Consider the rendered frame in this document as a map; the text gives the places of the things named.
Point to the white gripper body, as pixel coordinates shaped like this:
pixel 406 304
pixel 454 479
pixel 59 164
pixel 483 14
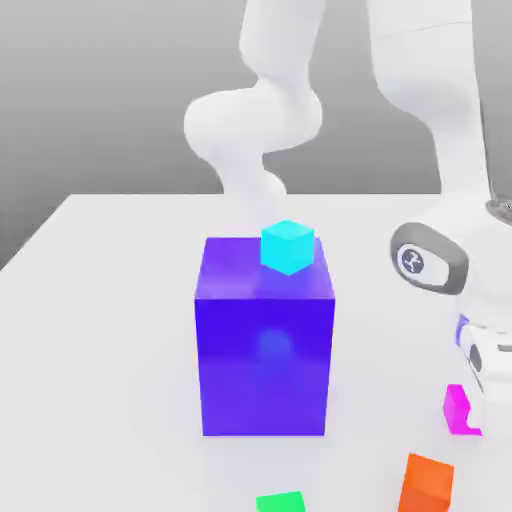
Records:
pixel 496 372

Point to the small magenta cube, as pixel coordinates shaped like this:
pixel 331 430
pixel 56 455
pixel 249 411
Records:
pixel 454 408

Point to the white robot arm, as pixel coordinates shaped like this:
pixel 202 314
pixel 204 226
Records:
pixel 256 120

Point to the small orange cube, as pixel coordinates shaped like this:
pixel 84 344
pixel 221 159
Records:
pixel 426 486

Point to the small cyan cube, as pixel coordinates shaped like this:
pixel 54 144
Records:
pixel 287 248

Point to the small green cube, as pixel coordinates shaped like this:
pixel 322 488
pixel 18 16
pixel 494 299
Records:
pixel 280 503

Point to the large blue box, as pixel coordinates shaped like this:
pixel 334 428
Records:
pixel 264 360

